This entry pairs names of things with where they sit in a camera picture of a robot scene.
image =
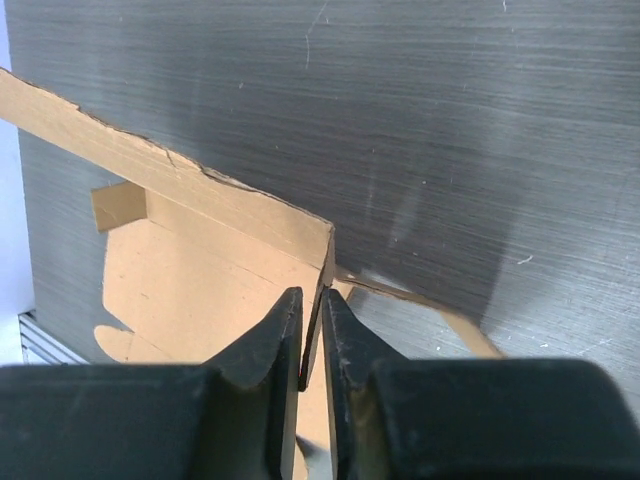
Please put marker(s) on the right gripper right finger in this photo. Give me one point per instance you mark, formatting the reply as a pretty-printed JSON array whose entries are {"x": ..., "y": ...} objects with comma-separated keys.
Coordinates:
[{"x": 392, "y": 417}]

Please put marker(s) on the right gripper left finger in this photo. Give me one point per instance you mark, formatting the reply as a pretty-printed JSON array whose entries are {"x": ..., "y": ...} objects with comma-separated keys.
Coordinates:
[{"x": 231, "y": 417}]

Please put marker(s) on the cardboard box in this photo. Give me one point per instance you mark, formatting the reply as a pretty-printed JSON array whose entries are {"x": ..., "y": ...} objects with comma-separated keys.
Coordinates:
[{"x": 195, "y": 258}]

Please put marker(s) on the aluminium front rail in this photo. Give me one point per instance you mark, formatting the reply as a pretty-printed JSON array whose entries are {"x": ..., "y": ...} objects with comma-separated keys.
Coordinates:
[{"x": 40, "y": 348}]

